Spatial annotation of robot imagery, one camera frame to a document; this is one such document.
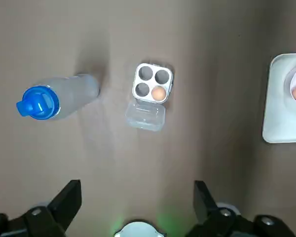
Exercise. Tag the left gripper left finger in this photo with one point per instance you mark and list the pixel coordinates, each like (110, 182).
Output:
(39, 222)

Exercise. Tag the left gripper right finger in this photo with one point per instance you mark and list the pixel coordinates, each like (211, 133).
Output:
(224, 224)

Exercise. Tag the white rectangular tray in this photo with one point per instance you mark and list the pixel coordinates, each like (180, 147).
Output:
(276, 118)

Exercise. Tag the clear plastic egg carton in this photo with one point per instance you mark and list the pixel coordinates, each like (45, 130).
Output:
(145, 118)

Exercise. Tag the clear bottle blue cap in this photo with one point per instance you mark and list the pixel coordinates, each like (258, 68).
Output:
(64, 96)

